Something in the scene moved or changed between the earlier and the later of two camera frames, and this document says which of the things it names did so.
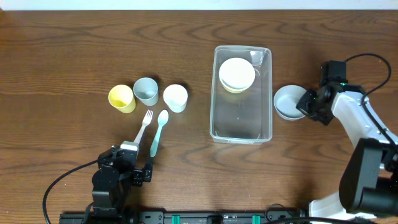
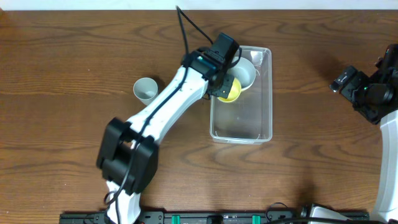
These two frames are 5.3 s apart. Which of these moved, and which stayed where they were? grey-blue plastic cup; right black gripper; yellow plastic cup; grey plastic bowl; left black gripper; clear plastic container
Moved: yellow plastic cup; left black gripper; right black gripper; grey plastic bowl
Stayed: grey-blue plastic cup; clear plastic container
